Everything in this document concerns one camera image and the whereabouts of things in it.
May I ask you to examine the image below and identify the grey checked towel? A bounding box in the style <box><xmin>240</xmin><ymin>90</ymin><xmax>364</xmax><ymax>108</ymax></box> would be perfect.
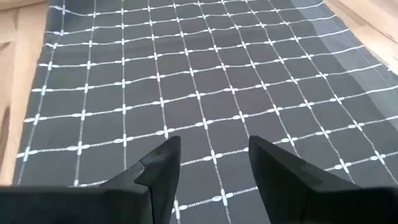
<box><xmin>12</xmin><ymin>0</ymin><xmax>398</xmax><ymax>224</ymax></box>

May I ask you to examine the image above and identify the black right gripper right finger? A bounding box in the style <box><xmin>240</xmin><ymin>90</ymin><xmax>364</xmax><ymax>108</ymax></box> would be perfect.
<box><xmin>248</xmin><ymin>135</ymin><xmax>361</xmax><ymax>224</ymax></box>

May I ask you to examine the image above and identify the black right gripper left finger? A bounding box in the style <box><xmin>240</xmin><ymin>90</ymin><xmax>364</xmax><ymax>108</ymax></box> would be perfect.
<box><xmin>99</xmin><ymin>136</ymin><xmax>182</xmax><ymax>224</ymax></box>

